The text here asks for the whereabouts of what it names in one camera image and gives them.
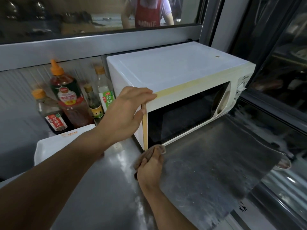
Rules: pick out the person's left forearm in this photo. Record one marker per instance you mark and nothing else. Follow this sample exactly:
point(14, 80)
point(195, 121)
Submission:
point(51, 174)

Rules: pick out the metal window frame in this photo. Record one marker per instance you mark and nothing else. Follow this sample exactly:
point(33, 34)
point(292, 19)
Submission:
point(100, 43)

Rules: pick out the white rectangular tray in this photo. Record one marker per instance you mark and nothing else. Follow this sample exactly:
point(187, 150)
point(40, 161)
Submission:
point(63, 146)

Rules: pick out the white microwave oven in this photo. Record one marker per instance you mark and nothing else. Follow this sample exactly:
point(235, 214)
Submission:
point(178, 88)

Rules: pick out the person's left thumb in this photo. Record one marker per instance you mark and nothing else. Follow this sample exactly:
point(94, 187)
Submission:
point(140, 116)

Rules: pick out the person's right forearm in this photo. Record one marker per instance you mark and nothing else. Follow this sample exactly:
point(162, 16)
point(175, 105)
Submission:
point(168, 208)

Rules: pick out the large orange-capped sauce bottle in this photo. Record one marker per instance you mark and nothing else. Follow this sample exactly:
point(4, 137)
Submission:
point(68, 93)

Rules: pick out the small dark bottle yellow label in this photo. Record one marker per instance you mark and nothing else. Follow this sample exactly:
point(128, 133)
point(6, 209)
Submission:
point(94, 104)

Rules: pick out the person's right fingers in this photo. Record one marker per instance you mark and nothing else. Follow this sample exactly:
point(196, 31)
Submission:
point(143, 162)

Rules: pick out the brown cleaning cloth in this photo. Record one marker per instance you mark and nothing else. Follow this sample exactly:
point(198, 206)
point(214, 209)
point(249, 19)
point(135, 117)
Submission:
point(151, 154)

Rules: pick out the person's left hand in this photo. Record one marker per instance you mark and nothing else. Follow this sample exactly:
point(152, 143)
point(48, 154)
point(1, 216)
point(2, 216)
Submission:
point(121, 114)

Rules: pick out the person's right hand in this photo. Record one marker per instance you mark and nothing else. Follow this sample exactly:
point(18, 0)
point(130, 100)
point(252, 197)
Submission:
point(150, 168)

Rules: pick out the clear bottle green white label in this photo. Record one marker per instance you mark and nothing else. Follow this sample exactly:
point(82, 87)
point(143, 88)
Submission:
point(103, 89)

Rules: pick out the small orange-capped dark sauce bottle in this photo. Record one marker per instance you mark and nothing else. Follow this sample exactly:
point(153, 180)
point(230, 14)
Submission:
point(51, 113)

